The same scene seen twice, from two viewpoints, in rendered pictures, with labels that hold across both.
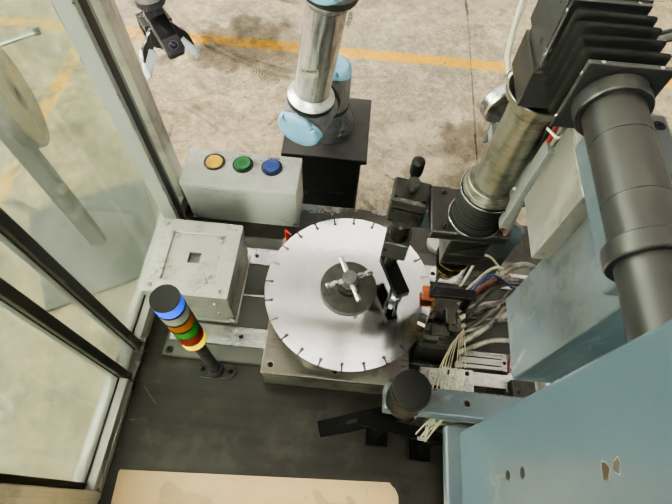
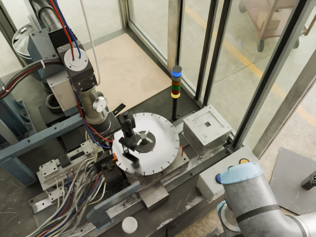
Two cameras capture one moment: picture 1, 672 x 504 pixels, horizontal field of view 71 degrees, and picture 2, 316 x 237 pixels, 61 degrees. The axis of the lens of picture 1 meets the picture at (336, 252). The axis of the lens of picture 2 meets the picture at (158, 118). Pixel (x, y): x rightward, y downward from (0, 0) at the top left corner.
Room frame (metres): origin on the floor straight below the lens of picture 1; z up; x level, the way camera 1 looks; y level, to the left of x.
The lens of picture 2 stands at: (0.93, -0.29, 2.06)
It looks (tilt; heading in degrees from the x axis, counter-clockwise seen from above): 57 degrees down; 148
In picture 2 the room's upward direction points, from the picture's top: 2 degrees counter-clockwise
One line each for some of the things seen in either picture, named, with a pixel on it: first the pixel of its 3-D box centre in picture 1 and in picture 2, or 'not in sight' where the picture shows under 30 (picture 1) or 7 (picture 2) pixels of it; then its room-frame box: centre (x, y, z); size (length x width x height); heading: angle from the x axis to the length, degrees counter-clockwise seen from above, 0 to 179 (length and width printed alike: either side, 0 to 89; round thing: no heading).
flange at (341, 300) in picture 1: (348, 285); (144, 140); (0.39, -0.03, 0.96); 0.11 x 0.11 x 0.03
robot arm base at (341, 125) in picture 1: (328, 112); not in sight; (1.01, 0.05, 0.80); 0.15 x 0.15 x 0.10
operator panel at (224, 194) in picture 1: (245, 188); (227, 174); (0.70, 0.24, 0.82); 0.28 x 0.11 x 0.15; 88
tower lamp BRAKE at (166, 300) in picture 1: (167, 302); (177, 71); (0.25, 0.24, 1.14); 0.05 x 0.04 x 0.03; 178
